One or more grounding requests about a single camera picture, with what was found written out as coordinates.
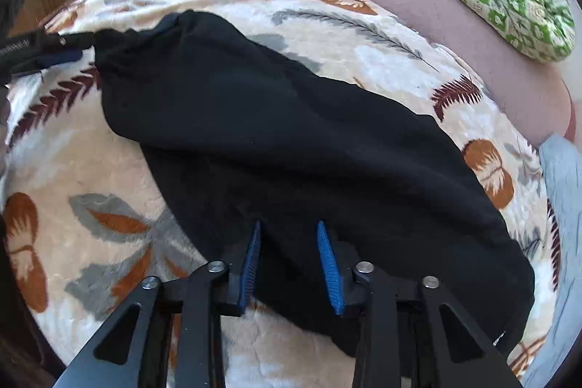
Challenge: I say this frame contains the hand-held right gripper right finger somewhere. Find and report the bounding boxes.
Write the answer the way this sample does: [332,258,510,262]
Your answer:
[316,221,523,388]

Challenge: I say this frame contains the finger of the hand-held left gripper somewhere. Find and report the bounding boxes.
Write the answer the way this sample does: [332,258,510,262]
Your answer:
[9,31,96,75]

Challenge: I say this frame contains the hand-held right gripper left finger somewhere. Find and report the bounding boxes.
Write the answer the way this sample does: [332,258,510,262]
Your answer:
[53,220,263,388]

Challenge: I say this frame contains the black pants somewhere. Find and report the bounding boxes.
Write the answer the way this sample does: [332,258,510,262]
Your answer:
[92,11,536,358]

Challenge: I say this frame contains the leaf print fleece blanket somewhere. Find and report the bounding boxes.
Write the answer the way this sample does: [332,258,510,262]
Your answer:
[0,0,561,388]

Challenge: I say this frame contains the light blue cloth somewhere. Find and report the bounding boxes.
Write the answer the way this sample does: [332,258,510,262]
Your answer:
[521,133,582,388]

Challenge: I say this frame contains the pink bed sheet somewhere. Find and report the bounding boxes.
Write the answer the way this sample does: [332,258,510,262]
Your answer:
[335,0,578,148]

